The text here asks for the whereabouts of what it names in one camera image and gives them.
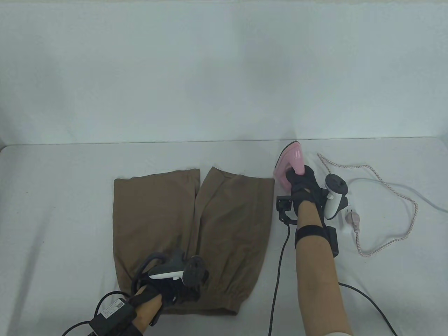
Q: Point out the person's right hand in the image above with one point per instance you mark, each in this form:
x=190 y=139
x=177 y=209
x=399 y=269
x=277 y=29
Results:
x=306 y=185

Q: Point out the person's left hand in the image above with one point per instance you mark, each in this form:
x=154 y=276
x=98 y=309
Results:
x=175 y=294

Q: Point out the pink electric iron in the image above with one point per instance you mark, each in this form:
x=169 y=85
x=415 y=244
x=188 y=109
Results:
x=294 y=157

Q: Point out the brown shorts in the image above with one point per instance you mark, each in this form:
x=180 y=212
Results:
x=157 y=217

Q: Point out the person's right forearm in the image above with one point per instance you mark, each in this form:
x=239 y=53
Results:
x=315 y=280

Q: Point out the person's left forearm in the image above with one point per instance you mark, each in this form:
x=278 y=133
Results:
x=148 y=311

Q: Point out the black white hand controller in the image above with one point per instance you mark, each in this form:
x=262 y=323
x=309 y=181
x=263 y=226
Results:
x=196 y=273
x=334 y=196

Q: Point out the white power strip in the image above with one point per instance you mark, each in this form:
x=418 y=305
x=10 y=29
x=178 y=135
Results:
x=346 y=226

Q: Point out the black sensor box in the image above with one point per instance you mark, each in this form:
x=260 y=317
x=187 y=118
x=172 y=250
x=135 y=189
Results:
x=112 y=315
x=333 y=241

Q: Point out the white table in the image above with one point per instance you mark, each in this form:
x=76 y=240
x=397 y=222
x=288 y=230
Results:
x=52 y=210

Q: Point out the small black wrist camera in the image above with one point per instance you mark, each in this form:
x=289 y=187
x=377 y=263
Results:
x=156 y=318
x=284 y=204

